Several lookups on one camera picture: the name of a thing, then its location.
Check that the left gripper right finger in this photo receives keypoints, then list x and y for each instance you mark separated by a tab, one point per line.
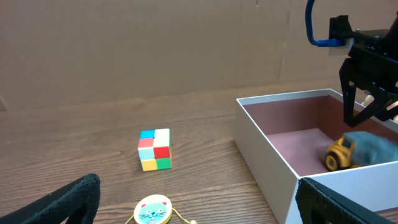
319	204

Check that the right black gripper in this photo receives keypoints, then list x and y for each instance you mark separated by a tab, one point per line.
371	65

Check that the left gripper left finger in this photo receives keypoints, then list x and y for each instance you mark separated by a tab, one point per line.
76	202

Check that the yellow grey toy truck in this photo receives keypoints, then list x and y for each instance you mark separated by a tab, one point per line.
359	148

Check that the wooden cat rattle drum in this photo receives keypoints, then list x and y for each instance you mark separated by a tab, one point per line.
155	209

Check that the colourful puzzle cube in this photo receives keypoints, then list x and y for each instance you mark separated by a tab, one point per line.
154	149

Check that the cream plush pig toy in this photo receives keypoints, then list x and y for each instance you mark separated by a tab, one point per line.
369	99

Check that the white box with pink interior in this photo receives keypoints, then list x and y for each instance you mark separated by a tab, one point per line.
284	137

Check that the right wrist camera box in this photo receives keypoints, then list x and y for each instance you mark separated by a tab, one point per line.
342	50

